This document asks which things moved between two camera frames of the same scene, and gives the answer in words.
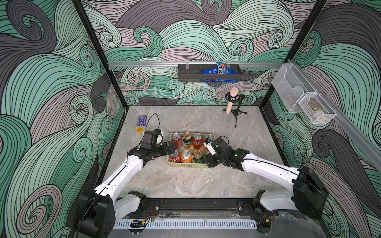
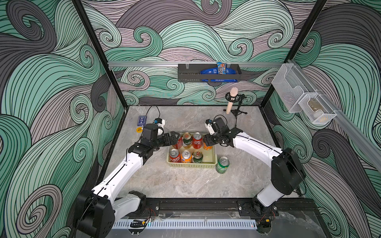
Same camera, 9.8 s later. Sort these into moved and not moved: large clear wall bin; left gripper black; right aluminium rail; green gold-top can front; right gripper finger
Moved: left gripper black; right gripper finger
Not moved: large clear wall bin; right aluminium rail; green gold-top can front
